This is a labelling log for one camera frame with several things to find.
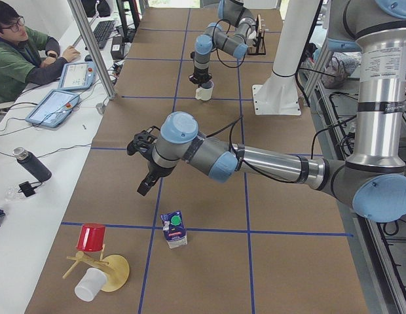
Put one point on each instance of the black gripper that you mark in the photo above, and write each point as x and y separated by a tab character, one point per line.
156	170
201	76

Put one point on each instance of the white mug purple rim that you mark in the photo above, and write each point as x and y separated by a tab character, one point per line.
204	92

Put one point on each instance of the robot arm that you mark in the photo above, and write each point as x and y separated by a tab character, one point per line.
273	137
236	25

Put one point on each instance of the blue milk carton green cap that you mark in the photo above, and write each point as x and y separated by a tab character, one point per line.
174	229

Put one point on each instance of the red cup on mug tree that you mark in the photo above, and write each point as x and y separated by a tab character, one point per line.
91	237

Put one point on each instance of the white cup on mug tree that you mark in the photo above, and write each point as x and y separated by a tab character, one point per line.
91	283

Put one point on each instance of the wooden mug tree stand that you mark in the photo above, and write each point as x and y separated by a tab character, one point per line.
115	267

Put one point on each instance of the black keyboard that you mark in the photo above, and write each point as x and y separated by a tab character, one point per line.
102	32

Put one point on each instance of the teach pendant near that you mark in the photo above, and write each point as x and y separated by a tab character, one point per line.
53	109

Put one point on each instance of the teach pendant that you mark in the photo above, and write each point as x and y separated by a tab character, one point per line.
53	109
77	76

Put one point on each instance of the teach pendant far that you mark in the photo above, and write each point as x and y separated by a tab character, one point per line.
77	76

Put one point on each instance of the black binder clip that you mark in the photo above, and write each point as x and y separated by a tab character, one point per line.
27	189

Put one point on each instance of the black water bottle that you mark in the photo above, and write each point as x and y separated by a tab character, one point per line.
32	164

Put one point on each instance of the person in green shirt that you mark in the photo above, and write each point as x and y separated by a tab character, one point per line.
27	56

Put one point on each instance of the black wire cup rack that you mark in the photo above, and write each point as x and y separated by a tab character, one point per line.
256	42

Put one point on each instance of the white pedestal column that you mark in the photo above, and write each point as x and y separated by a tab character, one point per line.
279	95

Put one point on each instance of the aluminium frame post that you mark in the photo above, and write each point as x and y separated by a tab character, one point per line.
92	46

